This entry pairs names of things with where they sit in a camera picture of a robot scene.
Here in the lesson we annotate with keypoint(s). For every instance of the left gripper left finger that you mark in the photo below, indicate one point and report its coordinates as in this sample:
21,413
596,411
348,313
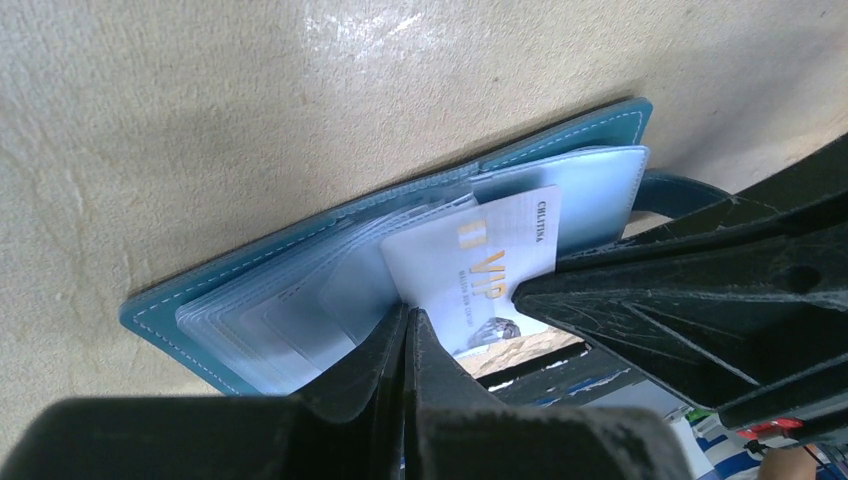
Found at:
344,424

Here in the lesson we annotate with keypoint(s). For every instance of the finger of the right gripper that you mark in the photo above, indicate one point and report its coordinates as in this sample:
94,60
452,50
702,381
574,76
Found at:
754,331
807,201

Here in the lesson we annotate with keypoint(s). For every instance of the blue card holder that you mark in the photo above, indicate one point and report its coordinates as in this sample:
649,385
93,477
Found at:
271,316

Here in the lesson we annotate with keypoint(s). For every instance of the white VIP card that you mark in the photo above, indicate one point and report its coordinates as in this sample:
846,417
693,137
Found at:
463,268

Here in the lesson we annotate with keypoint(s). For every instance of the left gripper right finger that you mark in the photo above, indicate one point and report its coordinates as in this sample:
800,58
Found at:
456,429

